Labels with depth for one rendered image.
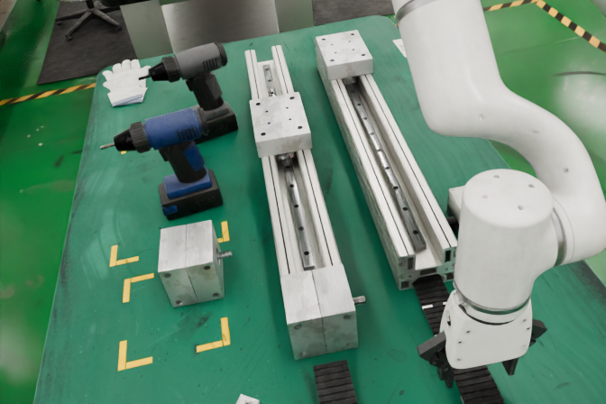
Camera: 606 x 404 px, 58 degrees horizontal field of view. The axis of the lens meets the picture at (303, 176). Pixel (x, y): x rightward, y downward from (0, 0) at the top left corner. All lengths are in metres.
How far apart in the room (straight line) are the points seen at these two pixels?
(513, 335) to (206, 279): 0.49
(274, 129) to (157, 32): 1.48
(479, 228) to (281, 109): 0.69
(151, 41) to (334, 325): 1.91
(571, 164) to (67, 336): 0.81
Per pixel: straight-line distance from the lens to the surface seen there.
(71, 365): 1.00
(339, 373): 0.83
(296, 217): 1.00
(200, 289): 0.96
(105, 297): 1.06
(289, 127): 1.11
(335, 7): 3.87
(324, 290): 0.83
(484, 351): 0.72
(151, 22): 2.50
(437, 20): 0.60
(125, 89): 1.61
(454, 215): 1.05
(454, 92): 0.58
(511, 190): 0.57
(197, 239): 0.95
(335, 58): 1.33
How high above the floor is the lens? 1.53
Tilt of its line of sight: 40 degrees down
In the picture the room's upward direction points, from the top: 8 degrees counter-clockwise
